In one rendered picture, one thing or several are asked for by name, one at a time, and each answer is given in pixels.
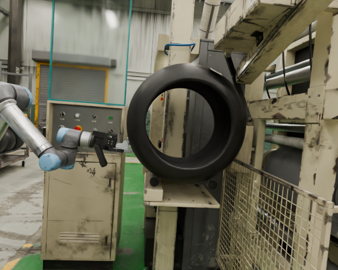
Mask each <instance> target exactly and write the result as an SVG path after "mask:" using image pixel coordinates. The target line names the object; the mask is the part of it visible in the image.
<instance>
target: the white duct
mask: <svg viewBox="0 0 338 270"><path fill-rule="evenodd" d="M220 2H221V0H205V1H204V8H203V13H202V19H201V23H200V27H199V34H198V38H202V39H205V36H206V32H207V28H208V23H209V19H210V14H211V9H212V5H213V4H214V5H215V9H214V13H213V16H212V21H211V25H210V30H209V35H208V39H212V34H213V32H214V27H215V23H216V19H217V14H218V10H219V6H220Z"/></svg>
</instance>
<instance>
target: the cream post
mask: <svg viewBox="0 0 338 270"><path fill-rule="evenodd" d="M194 4H195V0H172V9H171V24H170V38H169V43H172V44H191V43H192V31H193V17H194ZM190 51H191V46H170V48H169V51H168V61H167V64H168V65H169V66H170V65H173V64H180V63H190ZM187 92H188V89H185V88H175V89H171V90H168V91H166V92H165V104H164V109H165V117H164V121H163V133H162V138H163V142H162V143H161V152H162V153H164V154H166V155H168V156H172V157H176V158H182V153H183V139H184V132H185V118H186V105H187ZM156 211H157V214H156V228H155V242H154V251H153V265H152V270H173V267H174V254H175V240H176V233H177V220H178V207H171V206H157V210H156Z"/></svg>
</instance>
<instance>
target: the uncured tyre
mask: <svg viewBox="0 0 338 270"><path fill-rule="evenodd" d="M175 88H185V89H189V90H192V91H195V92H197V93H198V94H200V95H201V96H202V97H203V98H204V99H205V100H206V101H207V102H208V104H209V105H210V107H211V110H212V112H213V115H214V130H213V133H212V136H211V138H210V140H209V142H208V143H207V144H206V146H205V147H204V148H203V149H202V150H200V151H199V152H197V153H196V154H194V155H191V156H188V157H172V156H168V155H166V154H164V153H162V152H161V151H159V150H158V149H156V148H155V147H154V145H153V144H152V142H151V141H150V139H149V137H148V134H147V131H146V125H145V122H146V115H147V112H148V109H149V107H150V105H151V104H152V102H153V101H154V100H155V99H156V98H157V97H158V96H159V95H160V94H162V93H164V92H165V91H168V90H171V89H175ZM245 133H246V113H245V108H244V105H243V102H242V100H241V97H240V95H239V93H238V92H237V90H236V89H235V87H234V86H233V85H232V84H231V83H230V82H229V81H228V80H227V79H226V78H225V77H224V76H223V75H220V74H218V73H217V72H215V71H213V70H211V69H210V68H209V67H206V66H203V65H199V64H193V63H180V64H173V65H170V66H167V67H164V68H162V69H160V70H158V71H156V72H154V73H153V75H151V76H150V77H148V79H147V78H146V79H145V80H144V81H143V82H142V83H141V85H140V86H139V87H138V89H137V90H136V92H135V94H134V95H133V97H132V99H131V102H130V105H129V108H128V112H127V135H128V140H129V143H130V146H131V148H132V150H133V152H134V154H135V156H136V157H137V159H138V160H139V162H140V163H141V164H142V165H143V166H144V167H145V168H146V169H147V170H148V171H150V172H151V173H153V174H154V175H156V176H158V177H160V178H162V179H164V180H167V181H170V182H175V183H197V182H202V181H205V180H208V179H210V178H212V177H214V176H216V175H218V174H219V173H221V172H222V171H223V170H225V169H226V168H227V167H228V166H229V165H230V164H231V163H232V161H233V160H234V159H235V158H236V156H237V155H238V153H239V151H240V149H241V147H242V144H243V142H244V138H245Z"/></svg>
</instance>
